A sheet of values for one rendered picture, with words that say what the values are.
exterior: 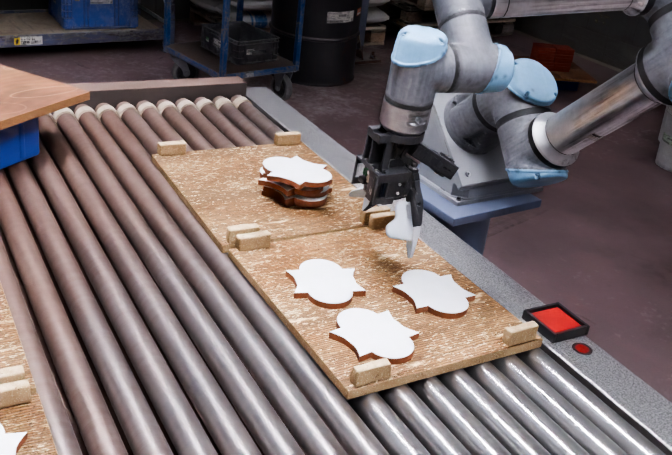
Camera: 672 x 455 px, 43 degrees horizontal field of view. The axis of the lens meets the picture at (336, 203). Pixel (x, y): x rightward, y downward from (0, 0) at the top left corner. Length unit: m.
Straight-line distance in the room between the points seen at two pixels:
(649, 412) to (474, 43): 0.59
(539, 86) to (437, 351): 0.71
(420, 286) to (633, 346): 1.95
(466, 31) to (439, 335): 0.46
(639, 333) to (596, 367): 2.00
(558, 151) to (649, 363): 1.62
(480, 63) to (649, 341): 2.17
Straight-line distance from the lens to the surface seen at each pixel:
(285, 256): 1.46
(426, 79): 1.26
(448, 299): 1.38
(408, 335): 1.27
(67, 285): 1.40
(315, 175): 1.60
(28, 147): 1.82
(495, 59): 1.32
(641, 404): 1.33
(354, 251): 1.50
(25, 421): 1.11
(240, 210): 1.60
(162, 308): 1.33
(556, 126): 1.68
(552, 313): 1.45
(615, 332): 3.33
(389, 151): 1.31
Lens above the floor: 1.65
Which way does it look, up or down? 25 degrees down
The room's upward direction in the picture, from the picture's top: 7 degrees clockwise
